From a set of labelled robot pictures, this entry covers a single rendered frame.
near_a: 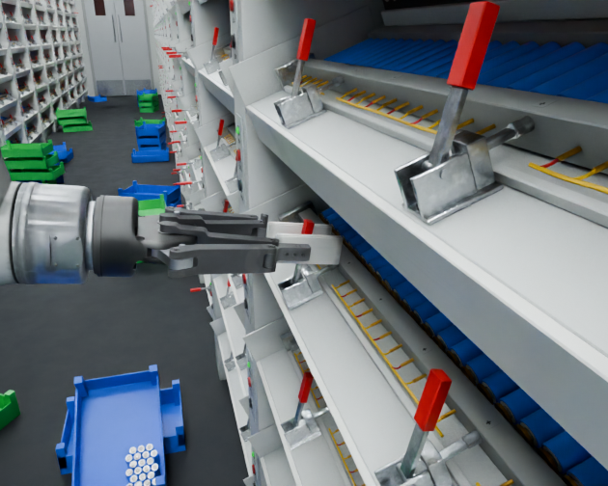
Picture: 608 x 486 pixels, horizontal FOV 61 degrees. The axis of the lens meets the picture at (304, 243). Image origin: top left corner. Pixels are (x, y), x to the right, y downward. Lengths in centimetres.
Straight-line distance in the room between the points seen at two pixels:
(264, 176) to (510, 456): 48
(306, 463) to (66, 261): 35
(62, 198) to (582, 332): 41
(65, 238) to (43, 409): 129
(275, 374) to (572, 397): 61
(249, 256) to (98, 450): 103
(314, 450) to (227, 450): 83
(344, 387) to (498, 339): 24
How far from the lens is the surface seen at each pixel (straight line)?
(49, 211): 48
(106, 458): 143
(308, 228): 52
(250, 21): 67
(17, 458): 161
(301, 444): 66
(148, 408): 147
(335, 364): 46
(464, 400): 37
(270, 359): 80
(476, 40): 25
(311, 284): 55
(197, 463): 144
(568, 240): 21
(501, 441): 34
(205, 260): 46
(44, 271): 49
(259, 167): 69
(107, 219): 48
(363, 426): 41
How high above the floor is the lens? 100
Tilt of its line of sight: 22 degrees down
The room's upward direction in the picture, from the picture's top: straight up
